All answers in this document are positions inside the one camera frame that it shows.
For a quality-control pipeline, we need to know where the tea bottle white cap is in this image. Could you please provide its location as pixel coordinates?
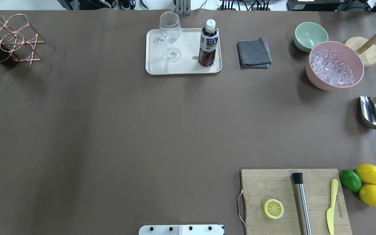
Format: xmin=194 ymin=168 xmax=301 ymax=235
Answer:
xmin=198 ymin=19 xmax=219 ymax=67

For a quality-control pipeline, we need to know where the copper wire bottle basket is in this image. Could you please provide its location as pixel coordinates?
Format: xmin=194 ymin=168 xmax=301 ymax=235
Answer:
xmin=0 ymin=13 xmax=45 ymax=70

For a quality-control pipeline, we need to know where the cream serving tray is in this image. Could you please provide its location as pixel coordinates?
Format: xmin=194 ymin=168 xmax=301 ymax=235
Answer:
xmin=145 ymin=28 xmax=223 ymax=75

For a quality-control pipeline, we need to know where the clear wine glass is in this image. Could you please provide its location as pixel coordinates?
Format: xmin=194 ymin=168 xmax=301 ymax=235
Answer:
xmin=159 ymin=11 xmax=181 ymax=62

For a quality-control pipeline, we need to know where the grey folded cloth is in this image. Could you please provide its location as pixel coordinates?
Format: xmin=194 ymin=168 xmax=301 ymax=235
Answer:
xmin=236 ymin=36 xmax=273 ymax=69

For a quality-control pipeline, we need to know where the bamboo cutting board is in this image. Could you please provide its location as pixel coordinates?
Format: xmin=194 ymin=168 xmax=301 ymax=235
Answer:
xmin=241 ymin=169 xmax=339 ymax=235

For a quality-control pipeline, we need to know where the half lemon slice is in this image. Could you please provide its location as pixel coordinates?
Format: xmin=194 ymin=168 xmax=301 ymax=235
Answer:
xmin=262 ymin=199 xmax=284 ymax=220

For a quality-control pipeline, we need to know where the steel muddler black tip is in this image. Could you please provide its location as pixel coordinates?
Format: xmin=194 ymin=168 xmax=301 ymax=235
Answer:
xmin=291 ymin=172 xmax=312 ymax=235

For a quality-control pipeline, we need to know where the green ceramic bowl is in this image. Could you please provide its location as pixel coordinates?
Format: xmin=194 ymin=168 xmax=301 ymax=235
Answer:
xmin=293 ymin=22 xmax=329 ymax=52

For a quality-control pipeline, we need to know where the pink bowl with ice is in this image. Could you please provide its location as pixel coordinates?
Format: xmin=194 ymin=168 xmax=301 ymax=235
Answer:
xmin=306 ymin=41 xmax=364 ymax=91

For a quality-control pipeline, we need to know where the yellow plastic knife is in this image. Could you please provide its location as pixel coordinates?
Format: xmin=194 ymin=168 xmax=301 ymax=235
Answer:
xmin=326 ymin=179 xmax=338 ymax=235

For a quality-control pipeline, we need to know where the green lime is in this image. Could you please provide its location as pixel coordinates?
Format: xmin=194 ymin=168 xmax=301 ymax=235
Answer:
xmin=339 ymin=169 xmax=362 ymax=192

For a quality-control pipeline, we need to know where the yellow lemon upper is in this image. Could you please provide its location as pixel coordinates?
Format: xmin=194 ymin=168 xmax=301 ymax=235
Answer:
xmin=354 ymin=164 xmax=376 ymax=185

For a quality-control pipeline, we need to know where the yellow lemon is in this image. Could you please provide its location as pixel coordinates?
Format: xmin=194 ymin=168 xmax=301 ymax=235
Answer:
xmin=354 ymin=164 xmax=376 ymax=185
xmin=359 ymin=184 xmax=376 ymax=207

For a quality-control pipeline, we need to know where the wooden mug tree stand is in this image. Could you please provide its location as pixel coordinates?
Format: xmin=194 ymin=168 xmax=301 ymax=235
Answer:
xmin=344 ymin=33 xmax=376 ymax=68

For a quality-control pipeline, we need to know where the yellow lemon lower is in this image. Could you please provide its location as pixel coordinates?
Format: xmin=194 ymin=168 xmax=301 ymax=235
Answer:
xmin=359 ymin=184 xmax=376 ymax=207

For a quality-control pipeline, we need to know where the aluminium frame post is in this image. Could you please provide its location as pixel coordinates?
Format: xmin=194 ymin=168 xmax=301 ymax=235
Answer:
xmin=174 ymin=0 xmax=192 ymax=15

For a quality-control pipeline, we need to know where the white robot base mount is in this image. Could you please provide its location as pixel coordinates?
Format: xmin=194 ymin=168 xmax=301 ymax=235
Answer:
xmin=138 ymin=224 xmax=225 ymax=235

